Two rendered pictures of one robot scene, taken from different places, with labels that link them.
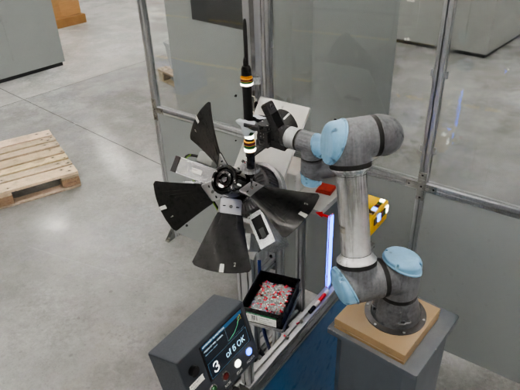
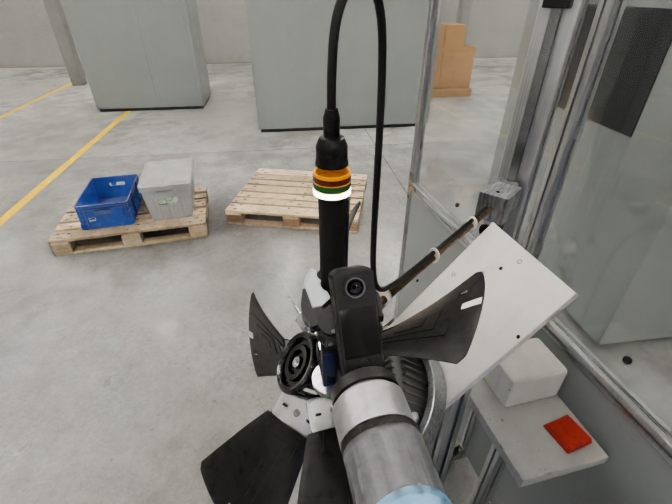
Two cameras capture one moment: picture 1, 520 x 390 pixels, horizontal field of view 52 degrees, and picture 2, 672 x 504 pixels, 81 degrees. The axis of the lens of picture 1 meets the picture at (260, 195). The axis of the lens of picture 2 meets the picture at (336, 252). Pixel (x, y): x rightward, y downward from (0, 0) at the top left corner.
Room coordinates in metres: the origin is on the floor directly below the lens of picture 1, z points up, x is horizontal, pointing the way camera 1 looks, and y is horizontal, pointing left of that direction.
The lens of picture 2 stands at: (1.43, -0.24, 1.80)
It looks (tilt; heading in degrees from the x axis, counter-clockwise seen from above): 34 degrees down; 39
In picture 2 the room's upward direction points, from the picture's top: straight up
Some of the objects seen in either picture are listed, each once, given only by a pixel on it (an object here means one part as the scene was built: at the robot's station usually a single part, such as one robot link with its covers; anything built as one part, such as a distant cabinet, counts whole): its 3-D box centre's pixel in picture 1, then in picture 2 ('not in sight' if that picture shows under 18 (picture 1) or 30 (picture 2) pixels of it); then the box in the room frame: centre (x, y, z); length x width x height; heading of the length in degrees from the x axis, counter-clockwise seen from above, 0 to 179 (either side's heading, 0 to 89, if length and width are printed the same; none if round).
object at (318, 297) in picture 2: (245, 128); (314, 301); (1.73, 0.04, 1.45); 0.09 x 0.03 x 0.06; 61
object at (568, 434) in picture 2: (326, 188); (568, 432); (2.25, -0.33, 0.87); 0.08 x 0.08 x 0.02; 60
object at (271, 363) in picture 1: (316, 309); not in sight; (1.46, -0.20, 0.82); 0.90 x 0.04 x 0.08; 143
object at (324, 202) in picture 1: (301, 192); (518, 407); (2.26, -0.21, 0.85); 0.36 x 0.24 x 0.03; 53
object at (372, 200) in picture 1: (367, 216); not in sight; (1.78, -0.44, 1.02); 0.16 x 0.10 x 0.11; 143
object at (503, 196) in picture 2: (253, 87); (499, 201); (2.38, 0.01, 1.36); 0.10 x 0.07 x 0.09; 178
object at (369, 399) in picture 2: (293, 137); (375, 416); (1.64, -0.12, 1.45); 0.08 x 0.05 x 0.08; 141
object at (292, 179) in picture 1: (292, 173); (518, 366); (2.33, -0.17, 0.92); 0.17 x 0.16 x 0.11; 143
